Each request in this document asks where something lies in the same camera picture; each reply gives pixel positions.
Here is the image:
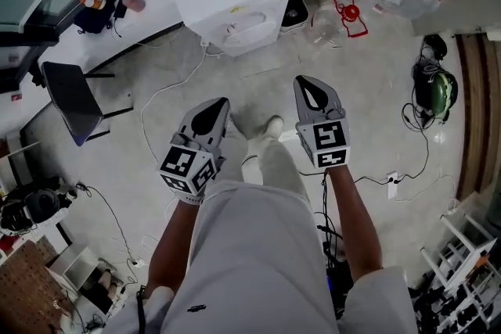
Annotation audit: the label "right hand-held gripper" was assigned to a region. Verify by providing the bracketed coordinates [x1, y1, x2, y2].
[293, 74, 351, 170]

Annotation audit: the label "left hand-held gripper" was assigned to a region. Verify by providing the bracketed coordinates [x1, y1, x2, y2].
[156, 96, 232, 197]

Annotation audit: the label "person's right forearm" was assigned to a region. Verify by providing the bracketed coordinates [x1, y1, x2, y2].
[326, 166, 384, 282]

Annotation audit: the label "person's left forearm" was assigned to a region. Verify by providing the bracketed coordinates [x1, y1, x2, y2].
[147, 202, 201, 297]

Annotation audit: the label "white open cabinet box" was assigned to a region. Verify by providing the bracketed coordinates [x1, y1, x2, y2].
[46, 242, 105, 293]

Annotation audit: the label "person's right white shoe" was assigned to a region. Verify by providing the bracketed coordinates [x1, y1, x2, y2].
[262, 115, 286, 141]

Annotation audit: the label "person's light grey trousers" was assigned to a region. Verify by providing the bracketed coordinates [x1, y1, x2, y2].
[230, 120, 311, 208]

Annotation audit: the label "white wristband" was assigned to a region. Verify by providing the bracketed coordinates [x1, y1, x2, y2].
[177, 194, 205, 207]

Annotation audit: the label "white floor socket strip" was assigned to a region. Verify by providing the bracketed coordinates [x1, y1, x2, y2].
[386, 170, 400, 201]

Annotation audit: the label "black headphones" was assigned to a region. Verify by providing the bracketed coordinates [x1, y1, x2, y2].
[424, 34, 448, 60]

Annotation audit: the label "dark blue chair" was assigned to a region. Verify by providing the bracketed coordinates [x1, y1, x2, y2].
[41, 60, 135, 148]

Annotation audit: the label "pink bottle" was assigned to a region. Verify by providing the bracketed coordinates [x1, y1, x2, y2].
[122, 0, 148, 14]

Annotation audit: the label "person's white shirt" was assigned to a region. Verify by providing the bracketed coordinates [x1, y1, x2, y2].
[113, 179, 424, 334]

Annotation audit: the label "dark blue bag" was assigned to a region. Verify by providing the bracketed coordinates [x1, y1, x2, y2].
[73, 0, 121, 35]

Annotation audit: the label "orange white bottle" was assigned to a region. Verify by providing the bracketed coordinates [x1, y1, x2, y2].
[79, 0, 110, 12]

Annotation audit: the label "black backpack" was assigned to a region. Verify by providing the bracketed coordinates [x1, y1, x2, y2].
[0, 175, 77, 236]

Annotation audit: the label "white metal shelf rack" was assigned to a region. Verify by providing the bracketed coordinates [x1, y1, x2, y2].
[420, 214, 501, 334]

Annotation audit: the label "brown pegboard panel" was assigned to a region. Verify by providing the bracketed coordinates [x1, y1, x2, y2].
[0, 238, 81, 334]

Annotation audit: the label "long white floor cable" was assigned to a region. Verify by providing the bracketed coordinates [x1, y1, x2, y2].
[139, 41, 209, 209]

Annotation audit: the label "black power cable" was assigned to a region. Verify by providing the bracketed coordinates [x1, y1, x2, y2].
[351, 101, 431, 187]

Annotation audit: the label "thin black floor cable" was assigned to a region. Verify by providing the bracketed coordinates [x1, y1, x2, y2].
[76, 181, 141, 267]

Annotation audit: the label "black strap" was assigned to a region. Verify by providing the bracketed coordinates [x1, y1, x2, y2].
[135, 284, 149, 334]

